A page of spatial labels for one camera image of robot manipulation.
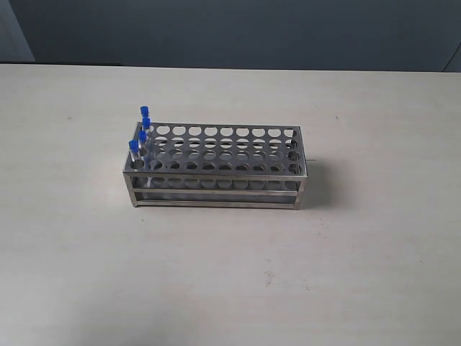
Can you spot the stainless steel tube rack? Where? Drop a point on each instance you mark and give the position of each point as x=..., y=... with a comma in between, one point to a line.
x=222, y=166

